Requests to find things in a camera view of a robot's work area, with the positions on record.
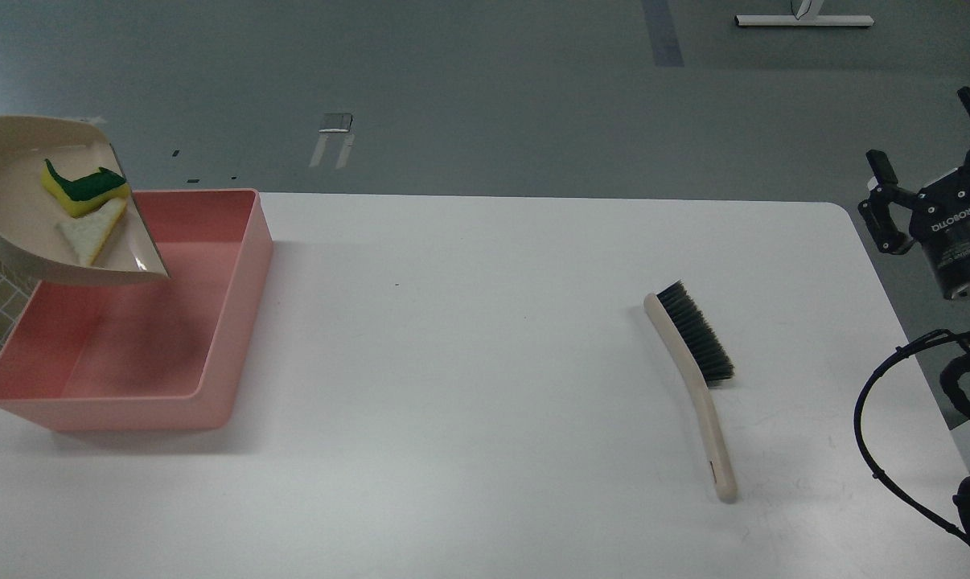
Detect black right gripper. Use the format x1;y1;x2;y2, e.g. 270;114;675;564
857;87;970;301

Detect beige hand brush black bristles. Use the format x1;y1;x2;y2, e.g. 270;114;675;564
643;279;738;504

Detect triangular toast slice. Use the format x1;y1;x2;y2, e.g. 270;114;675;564
55;198;127;266

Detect yellow green sponge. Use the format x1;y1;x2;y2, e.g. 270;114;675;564
40;158;132;219

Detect beige plastic dustpan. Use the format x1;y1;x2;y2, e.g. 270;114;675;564
0;115;169;285

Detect pink plastic bin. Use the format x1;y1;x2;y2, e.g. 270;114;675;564
0;188;274;432

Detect white stand base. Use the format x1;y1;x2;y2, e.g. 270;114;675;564
734;14;875;28

